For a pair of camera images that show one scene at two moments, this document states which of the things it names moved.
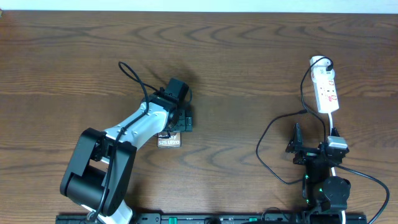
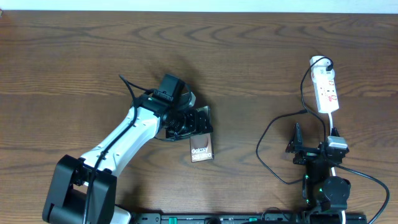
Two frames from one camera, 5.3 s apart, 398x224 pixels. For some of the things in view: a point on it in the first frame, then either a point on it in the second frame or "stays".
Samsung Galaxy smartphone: [173, 141] -> [201, 148]
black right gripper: [296, 144] stays
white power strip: [323, 84] stays
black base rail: [219, 218] stays
